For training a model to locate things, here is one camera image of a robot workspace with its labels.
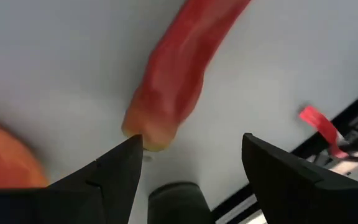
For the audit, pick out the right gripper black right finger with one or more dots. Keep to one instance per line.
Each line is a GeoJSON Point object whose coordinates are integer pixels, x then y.
{"type": "Point", "coordinates": [291, 193]}

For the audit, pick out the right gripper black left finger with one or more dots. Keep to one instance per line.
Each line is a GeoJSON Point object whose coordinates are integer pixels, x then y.
{"type": "Point", "coordinates": [110, 186]}

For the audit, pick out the red orange toy mango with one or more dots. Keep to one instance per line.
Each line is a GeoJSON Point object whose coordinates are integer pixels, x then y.
{"type": "Point", "coordinates": [5, 155]}

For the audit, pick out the red toy chili pepper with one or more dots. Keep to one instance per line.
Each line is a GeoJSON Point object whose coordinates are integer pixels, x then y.
{"type": "Point", "coordinates": [179, 77]}

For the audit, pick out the dark grey cylinder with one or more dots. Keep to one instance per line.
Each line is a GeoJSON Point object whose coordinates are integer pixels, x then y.
{"type": "Point", "coordinates": [179, 205]}

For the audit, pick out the small red tag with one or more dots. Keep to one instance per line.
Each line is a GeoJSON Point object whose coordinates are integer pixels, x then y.
{"type": "Point", "coordinates": [319, 123]}

